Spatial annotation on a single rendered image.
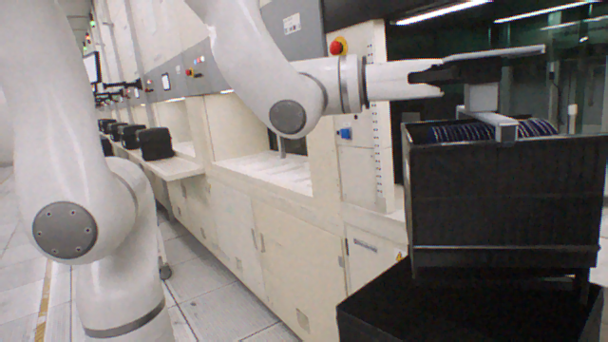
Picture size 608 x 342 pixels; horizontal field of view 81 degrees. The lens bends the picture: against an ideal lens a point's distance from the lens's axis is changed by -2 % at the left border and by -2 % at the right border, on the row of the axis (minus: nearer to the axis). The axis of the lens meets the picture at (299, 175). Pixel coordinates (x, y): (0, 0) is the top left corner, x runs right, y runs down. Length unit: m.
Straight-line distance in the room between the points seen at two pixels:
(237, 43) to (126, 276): 0.37
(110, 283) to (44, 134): 0.22
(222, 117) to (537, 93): 1.70
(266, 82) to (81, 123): 0.24
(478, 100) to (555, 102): 1.14
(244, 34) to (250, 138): 2.03
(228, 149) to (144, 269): 1.86
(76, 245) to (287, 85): 0.31
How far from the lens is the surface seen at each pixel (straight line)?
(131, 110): 5.34
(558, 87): 1.66
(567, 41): 1.28
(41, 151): 0.52
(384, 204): 1.06
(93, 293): 0.60
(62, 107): 0.53
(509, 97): 1.75
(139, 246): 0.63
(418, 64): 0.49
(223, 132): 2.40
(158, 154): 3.26
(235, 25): 0.47
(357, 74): 0.51
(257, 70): 0.44
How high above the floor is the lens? 1.25
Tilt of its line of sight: 14 degrees down
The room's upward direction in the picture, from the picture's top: 7 degrees counter-clockwise
